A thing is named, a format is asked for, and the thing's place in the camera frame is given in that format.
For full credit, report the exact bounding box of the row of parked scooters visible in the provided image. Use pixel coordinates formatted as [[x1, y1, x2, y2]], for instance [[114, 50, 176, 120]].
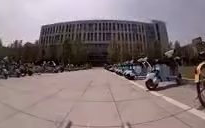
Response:
[[0, 55, 93, 81], [103, 54, 184, 92]]

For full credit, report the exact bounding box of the row of trees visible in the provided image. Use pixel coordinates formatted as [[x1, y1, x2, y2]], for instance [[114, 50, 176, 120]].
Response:
[[6, 38, 164, 66]]

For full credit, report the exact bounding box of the white painted line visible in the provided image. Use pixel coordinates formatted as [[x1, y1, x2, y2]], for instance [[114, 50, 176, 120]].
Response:
[[104, 69, 205, 125]]

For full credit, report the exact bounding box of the grey slab pavement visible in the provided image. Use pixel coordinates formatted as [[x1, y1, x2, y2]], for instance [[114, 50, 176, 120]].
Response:
[[0, 67, 205, 128]]

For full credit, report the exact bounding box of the grass strip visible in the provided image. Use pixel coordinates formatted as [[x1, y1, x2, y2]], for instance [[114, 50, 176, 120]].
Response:
[[181, 65, 198, 80]]

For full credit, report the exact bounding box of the large curved grey building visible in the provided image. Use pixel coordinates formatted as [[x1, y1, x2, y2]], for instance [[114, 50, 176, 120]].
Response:
[[38, 19, 170, 67]]

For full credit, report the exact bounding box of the robot's own part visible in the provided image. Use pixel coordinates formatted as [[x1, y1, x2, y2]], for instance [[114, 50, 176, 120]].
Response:
[[122, 122, 132, 128], [62, 120, 73, 128]]

